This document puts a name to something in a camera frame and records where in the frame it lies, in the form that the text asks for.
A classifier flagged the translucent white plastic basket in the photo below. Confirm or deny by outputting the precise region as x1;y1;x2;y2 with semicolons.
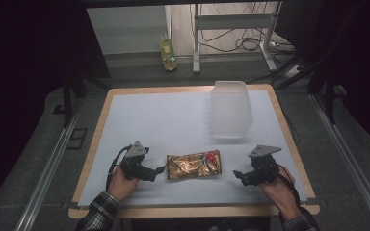
209;80;254;140

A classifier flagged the gold foil snack packet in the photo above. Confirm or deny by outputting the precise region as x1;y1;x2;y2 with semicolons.
166;149;223;182

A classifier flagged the person's left hand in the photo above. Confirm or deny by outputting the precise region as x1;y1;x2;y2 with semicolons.
107;166;141;202

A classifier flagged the white mat on table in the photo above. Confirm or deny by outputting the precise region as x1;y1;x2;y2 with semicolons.
77;90;308;208

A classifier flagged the person's right hand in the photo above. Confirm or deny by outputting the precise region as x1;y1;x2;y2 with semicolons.
258;165;303;222

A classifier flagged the white metal desk frame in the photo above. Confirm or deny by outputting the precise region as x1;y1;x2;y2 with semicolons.
192;1;283;74

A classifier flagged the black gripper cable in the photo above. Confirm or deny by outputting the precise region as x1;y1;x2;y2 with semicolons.
277;164;303;213
105;144;133;193

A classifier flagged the black metal stand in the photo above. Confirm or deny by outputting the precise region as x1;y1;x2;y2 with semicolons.
61;75;110;129
274;57;338;125

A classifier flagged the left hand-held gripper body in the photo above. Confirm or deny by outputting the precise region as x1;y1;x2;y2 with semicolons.
120;140;158;183

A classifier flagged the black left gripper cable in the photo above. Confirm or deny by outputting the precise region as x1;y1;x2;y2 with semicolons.
105;144;133;193

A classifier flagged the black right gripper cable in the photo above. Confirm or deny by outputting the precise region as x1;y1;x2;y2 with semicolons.
277;164;303;213

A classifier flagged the tangle of black floor cables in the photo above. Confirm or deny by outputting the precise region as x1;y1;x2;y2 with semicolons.
189;3;295;54

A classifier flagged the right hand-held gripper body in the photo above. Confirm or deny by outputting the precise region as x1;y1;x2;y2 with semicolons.
241;144;283;187

